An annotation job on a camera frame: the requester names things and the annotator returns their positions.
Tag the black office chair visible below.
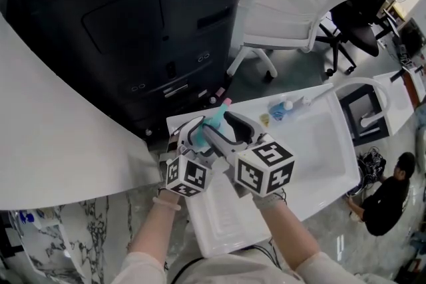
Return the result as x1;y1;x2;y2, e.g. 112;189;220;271
314;0;400;77

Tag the white mesh office chair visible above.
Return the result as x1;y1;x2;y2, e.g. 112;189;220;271
226;0;370;82

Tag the person's beige clothing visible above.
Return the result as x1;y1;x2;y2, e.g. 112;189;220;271
116;244;393;284

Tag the person's right forearm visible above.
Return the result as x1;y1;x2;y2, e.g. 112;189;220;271
252;191;322;272

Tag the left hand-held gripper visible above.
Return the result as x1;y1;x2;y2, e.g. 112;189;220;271
165;116;217;198

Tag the black monitor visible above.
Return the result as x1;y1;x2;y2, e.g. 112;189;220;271
401;18;426;57

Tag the black equipment cabinet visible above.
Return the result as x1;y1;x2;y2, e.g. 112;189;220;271
6;0;249;144

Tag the marble sink cabinet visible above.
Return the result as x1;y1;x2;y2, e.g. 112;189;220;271
0;189;187;284

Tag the small white sink basin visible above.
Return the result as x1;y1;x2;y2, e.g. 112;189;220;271
372;69;417;136

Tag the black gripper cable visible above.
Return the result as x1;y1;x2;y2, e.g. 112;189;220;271
164;241;284;284

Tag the person's left forearm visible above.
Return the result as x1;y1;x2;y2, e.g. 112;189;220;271
128;189;182;263

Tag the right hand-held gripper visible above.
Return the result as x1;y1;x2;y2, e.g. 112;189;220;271
202;111;296;199

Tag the steel bowl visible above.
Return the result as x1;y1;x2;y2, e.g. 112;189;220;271
345;182;367;199

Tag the pale wrist bracelet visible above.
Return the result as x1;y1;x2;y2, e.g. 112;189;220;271
152;196;182;212

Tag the small blue bottle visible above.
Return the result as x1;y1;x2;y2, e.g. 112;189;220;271
268;100;294;122

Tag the black sink stand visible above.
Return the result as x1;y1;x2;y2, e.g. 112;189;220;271
335;82;390;147

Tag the wooden stand with white sink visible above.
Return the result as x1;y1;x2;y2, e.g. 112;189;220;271
402;65;426;107

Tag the large white sink basin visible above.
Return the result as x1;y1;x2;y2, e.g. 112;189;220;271
165;82;362;259

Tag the white arched faucet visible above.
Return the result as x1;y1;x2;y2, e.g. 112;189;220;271
299;77;390;128

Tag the black cable bundle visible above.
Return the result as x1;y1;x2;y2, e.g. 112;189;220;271
357;148;387;184

